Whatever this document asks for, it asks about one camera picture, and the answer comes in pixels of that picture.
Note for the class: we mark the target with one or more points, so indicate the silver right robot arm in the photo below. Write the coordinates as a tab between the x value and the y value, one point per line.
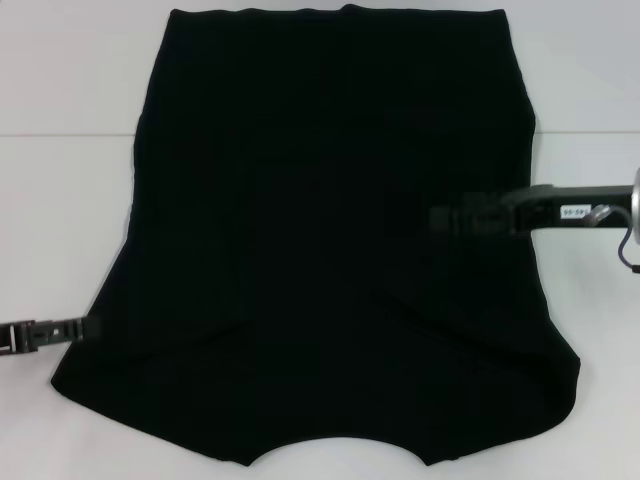
636	205

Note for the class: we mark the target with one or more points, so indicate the black t-shirt with white print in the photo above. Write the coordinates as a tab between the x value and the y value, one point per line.
300	200

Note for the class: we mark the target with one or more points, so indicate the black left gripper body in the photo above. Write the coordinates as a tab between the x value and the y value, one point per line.
17	337

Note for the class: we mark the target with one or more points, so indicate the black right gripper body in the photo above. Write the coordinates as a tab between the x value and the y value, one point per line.
545	210

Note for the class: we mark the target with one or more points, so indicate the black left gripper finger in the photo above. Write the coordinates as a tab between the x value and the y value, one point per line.
70	330

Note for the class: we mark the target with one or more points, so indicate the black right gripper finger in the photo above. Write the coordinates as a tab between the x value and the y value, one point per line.
482	200
460	220

